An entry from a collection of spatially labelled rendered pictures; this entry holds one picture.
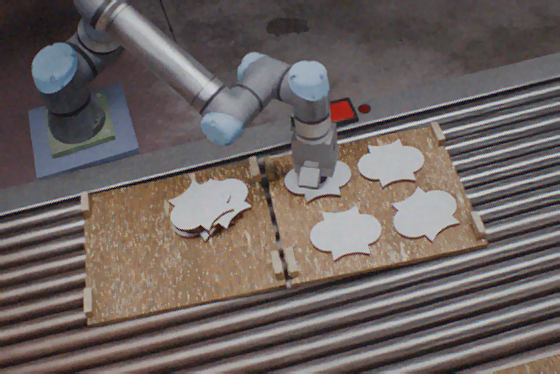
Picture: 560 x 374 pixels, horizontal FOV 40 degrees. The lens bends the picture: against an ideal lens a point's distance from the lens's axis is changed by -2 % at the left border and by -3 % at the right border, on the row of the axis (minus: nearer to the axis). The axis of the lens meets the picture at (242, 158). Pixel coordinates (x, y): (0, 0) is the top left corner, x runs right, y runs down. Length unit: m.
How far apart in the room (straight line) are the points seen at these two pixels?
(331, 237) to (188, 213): 0.30
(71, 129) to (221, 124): 0.62
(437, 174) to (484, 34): 1.92
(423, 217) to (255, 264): 0.36
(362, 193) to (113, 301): 0.58
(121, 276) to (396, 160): 0.65
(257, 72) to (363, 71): 1.87
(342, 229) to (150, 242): 0.41
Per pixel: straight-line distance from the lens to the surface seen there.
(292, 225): 1.65
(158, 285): 1.62
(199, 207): 1.66
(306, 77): 1.49
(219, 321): 1.56
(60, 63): 1.90
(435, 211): 1.66
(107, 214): 1.76
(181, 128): 3.25
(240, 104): 1.49
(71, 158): 2.01
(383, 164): 1.74
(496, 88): 1.98
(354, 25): 3.64
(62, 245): 1.77
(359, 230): 1.62
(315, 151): 1.61
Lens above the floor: 2.25
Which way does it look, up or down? 47 degrees down
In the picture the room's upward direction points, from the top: 11 degrees counter-clockwise
